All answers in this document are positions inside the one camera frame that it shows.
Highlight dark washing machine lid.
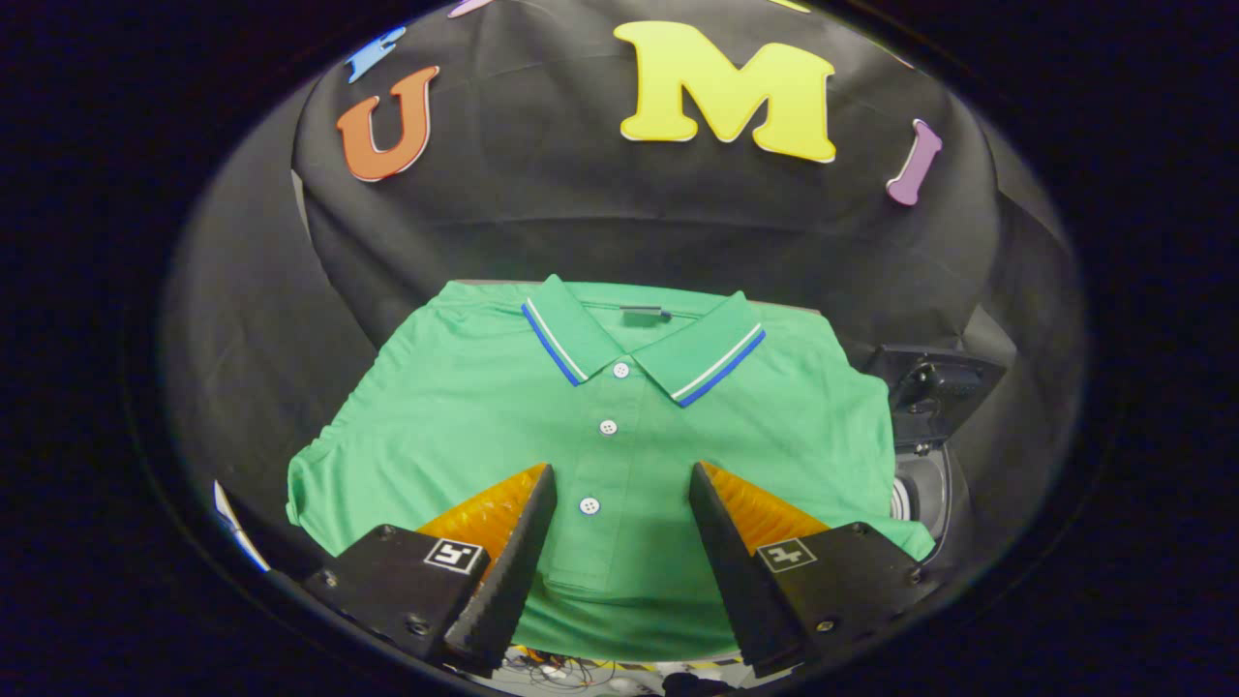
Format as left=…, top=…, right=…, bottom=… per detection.
left=864, top=334, right=1012, bottom=451

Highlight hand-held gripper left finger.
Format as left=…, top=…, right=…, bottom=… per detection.
left=303, top=463, right=559, bottom=679

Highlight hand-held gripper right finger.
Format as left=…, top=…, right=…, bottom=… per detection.
left=689, top=461, right=935, bottom=679

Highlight green polo shirt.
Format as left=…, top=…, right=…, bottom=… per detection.
left=286, top=274, right=937, bottom=664

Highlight tangle of thin cables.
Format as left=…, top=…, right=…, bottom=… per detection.
left=503, top=644, right=746, bottom=693

